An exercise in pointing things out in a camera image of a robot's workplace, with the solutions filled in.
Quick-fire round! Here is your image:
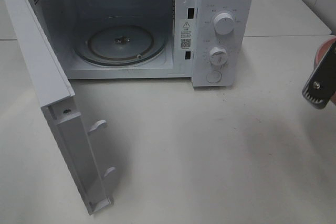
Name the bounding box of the white microwave door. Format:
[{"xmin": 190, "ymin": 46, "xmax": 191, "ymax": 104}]
[{"xmin": 4, "ymin": 0, "xmax": 111, "ymax": 215}]

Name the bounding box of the glass microwave turntable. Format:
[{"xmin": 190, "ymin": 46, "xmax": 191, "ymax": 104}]
[{"xmin": 74, "ymin": 25, "xmax": 169, "ymax": 67}]

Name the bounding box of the white microwave oven body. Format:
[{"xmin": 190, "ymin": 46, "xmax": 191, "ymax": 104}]
[{"xmin": 41, "ymin": 0, "xmax": 251, "ymax": 87}]

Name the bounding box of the white microwave knob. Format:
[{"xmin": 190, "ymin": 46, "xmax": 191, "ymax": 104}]
[
  {"xmin": 213, "ymin": 11, "xmax": 235, "ymax": 35},
  {"xmin": 209, "ymin": 47, "xmax": 228, "ymax": 66}
]

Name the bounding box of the pink round plate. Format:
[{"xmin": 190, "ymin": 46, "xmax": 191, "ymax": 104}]
[{"xmin": 314, "ymin": 37, "xmax": 336, "ymax": 68}]

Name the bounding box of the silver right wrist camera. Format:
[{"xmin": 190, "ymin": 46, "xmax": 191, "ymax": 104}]
[{"xmin": 302, "ymin": 42, "xmax": 335, "ymax": 109}]

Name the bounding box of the white round door button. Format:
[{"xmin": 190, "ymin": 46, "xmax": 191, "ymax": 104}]
[{"xmin": 206, "ymin": 70, "xmax": 222, "ymax": 83}]

